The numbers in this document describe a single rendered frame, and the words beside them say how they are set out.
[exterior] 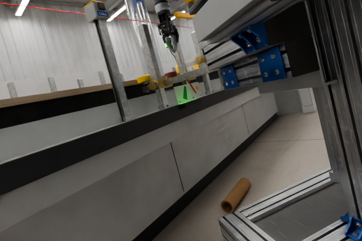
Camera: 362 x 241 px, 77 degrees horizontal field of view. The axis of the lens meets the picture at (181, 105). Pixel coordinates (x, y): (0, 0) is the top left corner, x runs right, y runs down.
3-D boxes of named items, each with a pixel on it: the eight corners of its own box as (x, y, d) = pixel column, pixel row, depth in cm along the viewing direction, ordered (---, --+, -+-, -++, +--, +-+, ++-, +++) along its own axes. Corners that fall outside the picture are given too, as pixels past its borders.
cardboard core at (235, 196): (249, 177, 155) (231, 201, 132) (252, 189, 156) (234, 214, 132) (238, 177, 160) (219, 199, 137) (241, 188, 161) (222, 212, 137)
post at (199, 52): (214, 97, 162) (197, 30, 159) (211, 98, 159) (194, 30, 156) (210, 98, 164) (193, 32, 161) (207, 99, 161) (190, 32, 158)
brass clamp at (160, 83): (174, 85, 126) (171, 76, 126) (158, 89, 116) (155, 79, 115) (166, 87, 130) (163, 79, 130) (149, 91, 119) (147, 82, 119)
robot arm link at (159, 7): (158, 9, 125) (171, 4, 123) (160, 18, 126) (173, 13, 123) (152, 5, 118) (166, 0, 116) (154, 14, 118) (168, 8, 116)
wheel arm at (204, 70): (210, 73, 108) (207, 65, 108) (206, 74, 105) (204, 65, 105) (147, 92, 135) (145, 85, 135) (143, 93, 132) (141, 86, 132)
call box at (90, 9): (111, 20, 99) (106, 2, 99) (97, 18, 94) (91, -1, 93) (102, 26, 104) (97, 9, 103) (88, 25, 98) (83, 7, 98)
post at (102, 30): (134, 119, 101) (106, 19, 99) (125, 121, 98) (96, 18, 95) (127, 120, 104) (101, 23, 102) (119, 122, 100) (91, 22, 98)
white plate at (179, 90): (202, 96, 148) (198, 81, 147) (178, 104, 127) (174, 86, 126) (201, 96, 148) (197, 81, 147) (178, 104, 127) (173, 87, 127)
